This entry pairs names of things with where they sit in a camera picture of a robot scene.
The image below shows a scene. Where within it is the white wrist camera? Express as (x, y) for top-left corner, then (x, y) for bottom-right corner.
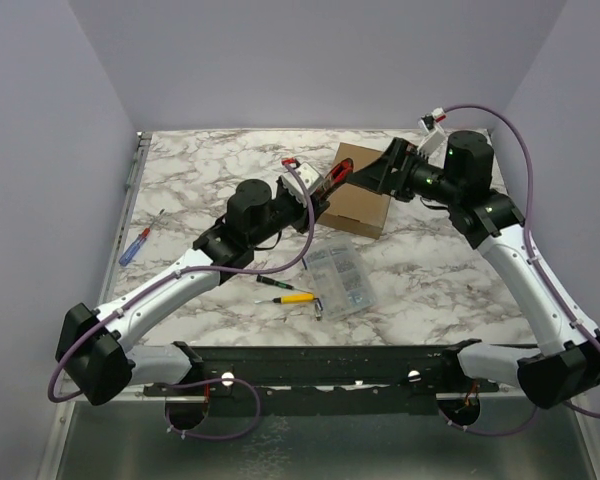
(417, 108), (446, 158)
(279, 159), (324, 207)

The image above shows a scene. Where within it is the aluminium frame rail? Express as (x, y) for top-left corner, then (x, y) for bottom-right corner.
(34, 357), (600, 480)

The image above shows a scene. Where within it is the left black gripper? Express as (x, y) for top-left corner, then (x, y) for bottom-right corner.
(250, 175), (329, 248)

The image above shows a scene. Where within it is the clear plastic screw organizer box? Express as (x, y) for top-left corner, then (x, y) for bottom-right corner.
(302, 236), (377, 320)

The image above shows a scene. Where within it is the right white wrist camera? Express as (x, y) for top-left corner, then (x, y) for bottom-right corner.
(417, 108), (446, 158)

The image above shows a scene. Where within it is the left side metal rail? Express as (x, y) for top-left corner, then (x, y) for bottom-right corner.
(94, 131), (153, 307)

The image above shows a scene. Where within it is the small metal hex key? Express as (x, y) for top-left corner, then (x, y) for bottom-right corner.
(314, 297), (324, 321)

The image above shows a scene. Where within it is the brown cardboard express box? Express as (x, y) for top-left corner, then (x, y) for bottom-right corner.
(317, 143), (390, 240)

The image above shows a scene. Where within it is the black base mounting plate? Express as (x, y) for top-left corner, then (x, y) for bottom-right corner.
(142, 343), (501, 419)

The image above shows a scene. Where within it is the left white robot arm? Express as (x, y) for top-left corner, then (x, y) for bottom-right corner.
(52, 164), (329, 406)

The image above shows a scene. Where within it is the red blue screwdriver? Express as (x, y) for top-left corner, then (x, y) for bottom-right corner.
(118, 209), (165, 267)

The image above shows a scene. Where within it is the black green precision screwdriver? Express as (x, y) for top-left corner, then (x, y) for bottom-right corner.
(256, 275), (295, 290)

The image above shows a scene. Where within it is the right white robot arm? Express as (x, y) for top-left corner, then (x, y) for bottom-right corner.
(347, 130), (600, 409)

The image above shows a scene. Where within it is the yellow handled screwdriver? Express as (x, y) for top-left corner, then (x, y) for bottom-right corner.
(254, 293), (316, 305)

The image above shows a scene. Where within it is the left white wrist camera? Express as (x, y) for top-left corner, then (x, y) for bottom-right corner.
(279, 159), (324, 207)

